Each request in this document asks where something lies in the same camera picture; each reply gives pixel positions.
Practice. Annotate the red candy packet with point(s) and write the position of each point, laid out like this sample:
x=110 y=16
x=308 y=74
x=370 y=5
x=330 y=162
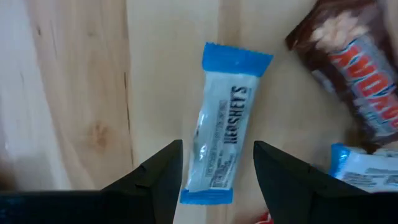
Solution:
x=265 y=219

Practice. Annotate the blue white Hershey's bar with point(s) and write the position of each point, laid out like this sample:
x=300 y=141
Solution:
x=367 y=168
x=224 y=124

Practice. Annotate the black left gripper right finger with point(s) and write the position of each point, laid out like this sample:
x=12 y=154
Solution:
x=280 y=180

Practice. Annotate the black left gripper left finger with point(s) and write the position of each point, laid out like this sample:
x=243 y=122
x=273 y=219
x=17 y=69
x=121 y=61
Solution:
x=161 y=174

